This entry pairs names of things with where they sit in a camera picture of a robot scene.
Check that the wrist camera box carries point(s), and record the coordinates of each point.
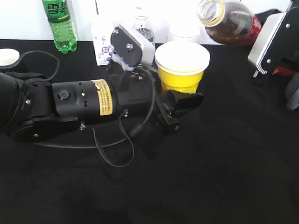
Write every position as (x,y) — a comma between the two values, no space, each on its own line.
(263,42)
(133,47)

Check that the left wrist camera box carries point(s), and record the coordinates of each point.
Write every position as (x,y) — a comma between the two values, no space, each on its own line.
(133,47)

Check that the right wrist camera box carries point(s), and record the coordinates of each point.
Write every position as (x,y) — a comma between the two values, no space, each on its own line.
(263,42)

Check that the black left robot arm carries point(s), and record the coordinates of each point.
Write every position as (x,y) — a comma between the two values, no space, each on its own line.
(34,109)

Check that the yellow plastic cup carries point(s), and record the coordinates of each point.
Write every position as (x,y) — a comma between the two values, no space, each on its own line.
(181,65)

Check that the white ceramic mug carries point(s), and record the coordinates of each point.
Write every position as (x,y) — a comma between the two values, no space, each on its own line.
(184,32)

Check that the white blueberry milk carton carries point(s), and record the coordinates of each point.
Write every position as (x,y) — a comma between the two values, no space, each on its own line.
(101,30)

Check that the cola bottle red label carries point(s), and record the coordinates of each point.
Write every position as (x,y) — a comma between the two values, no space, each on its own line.
(229,22)

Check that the black cup white interior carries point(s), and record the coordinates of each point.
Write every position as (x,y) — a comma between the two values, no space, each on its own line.
(10,60)

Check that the clear water bottle green label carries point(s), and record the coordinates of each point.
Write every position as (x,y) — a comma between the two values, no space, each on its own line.
(143,25)

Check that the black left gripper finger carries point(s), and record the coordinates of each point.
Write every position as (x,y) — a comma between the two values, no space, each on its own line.
(170,106)
(157,80)

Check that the grey mug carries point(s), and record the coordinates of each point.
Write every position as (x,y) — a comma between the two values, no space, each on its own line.
(292,93)

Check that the green sprite bottle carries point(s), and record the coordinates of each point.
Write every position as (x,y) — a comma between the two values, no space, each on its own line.
(59,18)

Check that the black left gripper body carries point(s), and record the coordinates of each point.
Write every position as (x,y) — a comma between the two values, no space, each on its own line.
(131,90)

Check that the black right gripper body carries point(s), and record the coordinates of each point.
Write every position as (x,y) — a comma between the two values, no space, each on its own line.
(280,58)

